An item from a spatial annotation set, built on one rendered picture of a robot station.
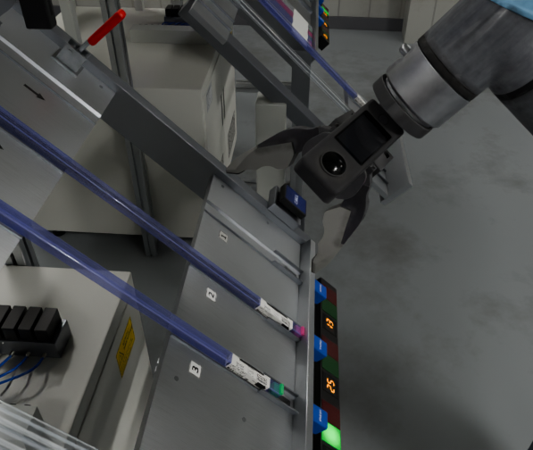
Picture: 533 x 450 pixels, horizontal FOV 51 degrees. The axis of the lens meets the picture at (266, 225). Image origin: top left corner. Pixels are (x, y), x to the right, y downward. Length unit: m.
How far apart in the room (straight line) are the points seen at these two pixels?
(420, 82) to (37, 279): 0.77
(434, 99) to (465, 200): 1.84
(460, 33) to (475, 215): 1.80
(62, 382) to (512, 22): 0.74
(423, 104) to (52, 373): 0.66
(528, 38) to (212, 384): 0.45
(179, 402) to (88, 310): 0.44
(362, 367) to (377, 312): 0.22
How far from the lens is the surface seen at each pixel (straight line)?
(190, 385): 0.61
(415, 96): 0.53
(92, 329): 0.96
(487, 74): 0.53
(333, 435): 0.77
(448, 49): 0.52
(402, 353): 1.72
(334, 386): 0.82
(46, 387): 0.91
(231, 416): 0.63
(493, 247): 2.16
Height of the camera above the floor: 1.32
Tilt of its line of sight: 39 degrees down
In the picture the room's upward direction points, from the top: straight up
